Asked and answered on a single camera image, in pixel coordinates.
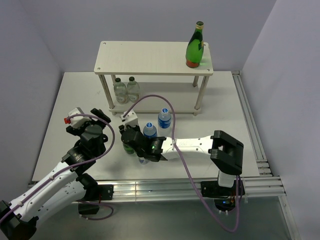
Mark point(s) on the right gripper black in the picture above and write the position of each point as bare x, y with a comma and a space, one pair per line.
123, 127

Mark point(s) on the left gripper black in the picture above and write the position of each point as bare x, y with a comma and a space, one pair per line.
77, 131

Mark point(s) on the green glass bottle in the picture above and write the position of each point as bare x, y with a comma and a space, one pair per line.
129, 150
195, 47

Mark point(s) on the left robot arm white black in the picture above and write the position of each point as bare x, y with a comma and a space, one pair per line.
66, 183

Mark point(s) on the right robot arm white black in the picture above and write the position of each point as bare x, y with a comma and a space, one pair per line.
222, 149

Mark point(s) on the white two-tier wooden shelf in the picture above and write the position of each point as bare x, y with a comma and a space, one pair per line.
160, 69

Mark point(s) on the water bottle blue cap front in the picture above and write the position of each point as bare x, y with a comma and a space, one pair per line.
150, 131

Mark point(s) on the water bottle blue cap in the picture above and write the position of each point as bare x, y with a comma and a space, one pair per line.
150, 131
164, 123

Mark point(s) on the silver energy drink can left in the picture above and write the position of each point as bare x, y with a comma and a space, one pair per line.
143, 161

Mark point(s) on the clear soda water bottle left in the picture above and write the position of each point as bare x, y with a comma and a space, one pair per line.
120, 91

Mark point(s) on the clear soda water bottle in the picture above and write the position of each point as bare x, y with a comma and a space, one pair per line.
120, 91
133, 90

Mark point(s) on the water bottle blue cap rear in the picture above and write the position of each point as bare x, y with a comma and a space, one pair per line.
164, 123

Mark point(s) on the clear soda water bottle right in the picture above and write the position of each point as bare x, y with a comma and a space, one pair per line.
133, 90

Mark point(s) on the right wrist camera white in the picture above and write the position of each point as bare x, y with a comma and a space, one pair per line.
130, 119

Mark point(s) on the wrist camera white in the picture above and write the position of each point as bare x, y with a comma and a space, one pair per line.
77, 121
130, 119

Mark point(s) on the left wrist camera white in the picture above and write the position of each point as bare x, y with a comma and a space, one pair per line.
77, 121

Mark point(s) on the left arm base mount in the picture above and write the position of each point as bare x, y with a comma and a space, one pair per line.
105, 192

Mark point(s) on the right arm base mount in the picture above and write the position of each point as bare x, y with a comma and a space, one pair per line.
224, 198

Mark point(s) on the aluminium frame rail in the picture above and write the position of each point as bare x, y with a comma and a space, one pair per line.
224, 107

